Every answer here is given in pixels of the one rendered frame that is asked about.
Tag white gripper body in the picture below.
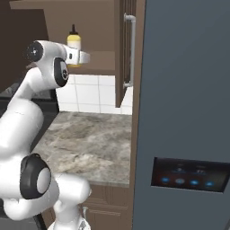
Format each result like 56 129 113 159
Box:
77 50 92 65

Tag yellow mustard bottle black cap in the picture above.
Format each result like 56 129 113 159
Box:
66 23 83 68

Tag brown base cabinet door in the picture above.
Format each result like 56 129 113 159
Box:
41 207 133 230

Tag brown tall side panel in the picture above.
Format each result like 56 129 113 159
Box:
128 0 147 230

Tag dark grey fridge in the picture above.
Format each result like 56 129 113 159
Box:
131 0 230 230

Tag brown drawer front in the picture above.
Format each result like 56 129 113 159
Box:
89 183 133 210

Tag brown open wall cabinet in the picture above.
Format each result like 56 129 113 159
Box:
8 0 117 76

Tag grey cabinet door handle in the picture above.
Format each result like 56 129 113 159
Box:
123 13 137 89

